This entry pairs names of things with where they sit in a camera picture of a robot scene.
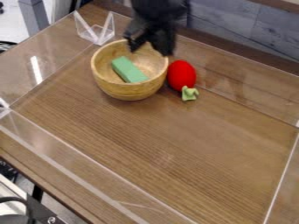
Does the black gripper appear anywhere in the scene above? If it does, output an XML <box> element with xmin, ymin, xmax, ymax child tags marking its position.
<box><xmin>123</xmin><ymin>0</ymin><xmax>188</xmax><ymax>56</ymax></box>

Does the green rectangular stick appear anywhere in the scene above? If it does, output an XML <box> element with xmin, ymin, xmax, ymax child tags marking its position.
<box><xmin>111</xmin><ymin>56</ymin><xmax>148</xmax><ymax>83</ymax></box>

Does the brown wooden bowl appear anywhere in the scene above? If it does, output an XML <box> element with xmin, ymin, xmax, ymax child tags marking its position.
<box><xmin>91</xmin><ymin>39</ymin><xmax>168</xmax><ymax>101</ymax></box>

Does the red plush strawberry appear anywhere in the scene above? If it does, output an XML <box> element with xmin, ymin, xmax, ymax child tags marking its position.
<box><xmin>167</xmin><ymin>59</ymin><xmax>199</xmax><ymax>102</ymax></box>

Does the black table leg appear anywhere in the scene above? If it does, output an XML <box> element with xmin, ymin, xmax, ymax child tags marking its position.
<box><xmin>32</xmin><ymin>185</ymin><xmax>43</xmax><ymax>202</ymax></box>

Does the clear acrylic corner bracket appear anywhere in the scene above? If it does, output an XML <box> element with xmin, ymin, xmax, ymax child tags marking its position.
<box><xmin>73</xmin><ymin>10</ymin><xmax>115</xmax><ymax>46</ymax></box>

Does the clear acrylic tray wall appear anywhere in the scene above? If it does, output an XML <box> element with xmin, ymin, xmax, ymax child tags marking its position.
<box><xmin>0</xmin><ymin>17</ymin><xmax>299</xmax><ymax>224</ymax></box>

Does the black cable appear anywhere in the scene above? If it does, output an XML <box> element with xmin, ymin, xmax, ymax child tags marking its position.
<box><xmin>0</xmin><ymin>196</ymin><xmax>40</xmax><ymax>224</ymax></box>

